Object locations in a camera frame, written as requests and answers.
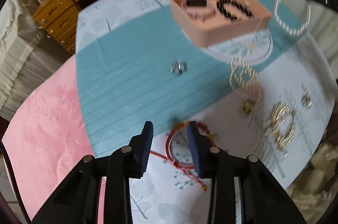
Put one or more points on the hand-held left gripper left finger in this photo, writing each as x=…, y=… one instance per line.
x=146, y=150

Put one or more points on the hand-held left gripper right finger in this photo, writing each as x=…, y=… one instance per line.
x=194, y=150

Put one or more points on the pink jewelry box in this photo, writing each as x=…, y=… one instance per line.
x=224, y=28

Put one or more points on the small gold earrings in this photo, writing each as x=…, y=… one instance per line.
x=306, y=100

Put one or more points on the black hair clip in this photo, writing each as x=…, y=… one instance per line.
x=195, y=2

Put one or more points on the white tree-print tablecloth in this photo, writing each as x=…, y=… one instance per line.
x=158, y=200

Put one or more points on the teal table runner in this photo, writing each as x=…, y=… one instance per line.
x=126, y=81

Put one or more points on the pink blanket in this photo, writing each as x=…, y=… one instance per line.
x=47, y=134

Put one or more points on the cream knitted cloth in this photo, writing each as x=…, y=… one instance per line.
x=311, y=181

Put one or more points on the cabinet under white lace cover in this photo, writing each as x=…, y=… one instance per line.
x=15, y=55

